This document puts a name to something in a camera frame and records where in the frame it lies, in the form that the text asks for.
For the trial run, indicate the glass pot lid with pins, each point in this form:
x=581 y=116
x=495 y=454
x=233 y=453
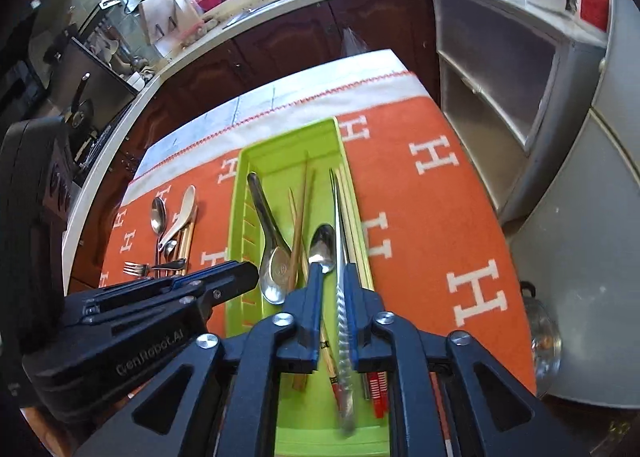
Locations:
x=542 y=337

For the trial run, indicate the orange printed blanket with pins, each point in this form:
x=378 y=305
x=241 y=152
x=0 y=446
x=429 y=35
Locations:
x=425 y=237

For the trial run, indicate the grey frosted cabinet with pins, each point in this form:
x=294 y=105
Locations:
x=490 y=62

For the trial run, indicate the steel fork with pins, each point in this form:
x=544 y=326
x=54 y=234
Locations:
x=135 y=268

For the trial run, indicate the steel soup spoon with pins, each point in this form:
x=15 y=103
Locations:
x=277 y=277

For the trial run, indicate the dark wok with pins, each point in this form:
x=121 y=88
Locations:
x=80 y=112

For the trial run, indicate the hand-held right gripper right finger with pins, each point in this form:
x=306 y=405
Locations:
x=350 y=297

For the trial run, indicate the dark wood kitchen cabinets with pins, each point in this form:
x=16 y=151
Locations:
x=280 y=42

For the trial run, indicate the bundle of wooden chopsticks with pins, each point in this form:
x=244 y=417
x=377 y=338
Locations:
x=300 y=217

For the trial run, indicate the pale checked table cover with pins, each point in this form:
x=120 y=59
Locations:
x=260 y=102

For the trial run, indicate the steel splash guard panel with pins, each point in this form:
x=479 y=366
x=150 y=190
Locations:
x=105 y=82

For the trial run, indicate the gas stove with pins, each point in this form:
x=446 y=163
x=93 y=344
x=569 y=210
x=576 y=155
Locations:
x=100 y=137

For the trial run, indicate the white ceramic spoon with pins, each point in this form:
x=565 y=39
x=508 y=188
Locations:
x=185 y=198

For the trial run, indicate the grey refrigerator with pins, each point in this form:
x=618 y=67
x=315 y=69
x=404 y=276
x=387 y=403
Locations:
x=590 y=237

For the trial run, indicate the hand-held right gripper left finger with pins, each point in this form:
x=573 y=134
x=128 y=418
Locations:
x=314 y=287

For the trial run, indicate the small steel spoon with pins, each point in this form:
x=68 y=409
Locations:
x=170 y=248

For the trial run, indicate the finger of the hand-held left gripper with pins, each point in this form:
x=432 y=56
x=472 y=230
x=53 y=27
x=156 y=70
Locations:
x=225 y=282
x=135 y=289

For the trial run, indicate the green plastic tray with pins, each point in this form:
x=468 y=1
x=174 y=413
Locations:
x=295 y=147

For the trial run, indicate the wooden cutting board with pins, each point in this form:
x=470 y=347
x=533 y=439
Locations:
x=162 y=17

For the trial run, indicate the hanging plastic bag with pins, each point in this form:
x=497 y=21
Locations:
x=352 y=42

